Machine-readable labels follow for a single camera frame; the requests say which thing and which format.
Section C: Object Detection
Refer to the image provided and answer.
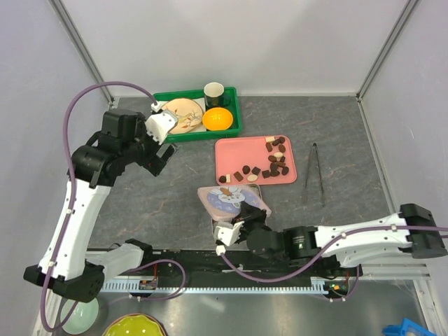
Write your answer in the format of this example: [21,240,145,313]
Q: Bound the metal serving tongs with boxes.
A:
[302,142,326,208]

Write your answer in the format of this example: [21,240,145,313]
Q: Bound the yellow bowl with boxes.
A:
[103,314,167,336]

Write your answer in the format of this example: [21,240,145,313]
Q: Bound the pale green bowl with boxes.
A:
[60,299,99,335]

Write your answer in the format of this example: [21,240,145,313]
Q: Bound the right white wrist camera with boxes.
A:
[213,221,244,246]

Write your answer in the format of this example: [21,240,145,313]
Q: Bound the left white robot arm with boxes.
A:
[23,109,178,302]

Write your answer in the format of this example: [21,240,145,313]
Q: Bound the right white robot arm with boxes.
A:
[237,203,447,276]

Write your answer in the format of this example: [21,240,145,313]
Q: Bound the pink plastic tray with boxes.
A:
[215,134,298,186]

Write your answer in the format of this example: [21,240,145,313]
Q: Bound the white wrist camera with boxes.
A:
[145,109,178,145]
[213,221,244,246]

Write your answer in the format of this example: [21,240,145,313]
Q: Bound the dark green mug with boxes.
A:
[203,82,232,109]

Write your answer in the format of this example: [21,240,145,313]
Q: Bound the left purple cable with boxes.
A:
[41,81,162,332]

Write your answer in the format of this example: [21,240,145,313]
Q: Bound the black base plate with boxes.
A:
[85,248,361,288]

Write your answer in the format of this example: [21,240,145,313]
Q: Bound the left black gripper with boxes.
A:
[121,113,178,176]

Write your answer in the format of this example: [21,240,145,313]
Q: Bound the blue plastic object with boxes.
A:
[382,318,435,336]

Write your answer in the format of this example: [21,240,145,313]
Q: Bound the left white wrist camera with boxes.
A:
[145,109,178,145]

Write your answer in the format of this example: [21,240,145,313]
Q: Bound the green plastic crate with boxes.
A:
[154,86,242,143]

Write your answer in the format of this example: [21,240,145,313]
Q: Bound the pink chocolate tin box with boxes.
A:
[209,184,269,242]

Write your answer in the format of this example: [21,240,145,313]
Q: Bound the orange bowl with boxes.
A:
[202,107,234,131]

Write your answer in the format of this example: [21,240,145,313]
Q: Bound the light blue cable duct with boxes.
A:
[99,278,347,294]

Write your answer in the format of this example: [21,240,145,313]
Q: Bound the silver tin lid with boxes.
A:
[197,184,272,222]

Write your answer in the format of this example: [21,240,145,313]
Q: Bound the beige floral plate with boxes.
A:
[162,98,204,134]

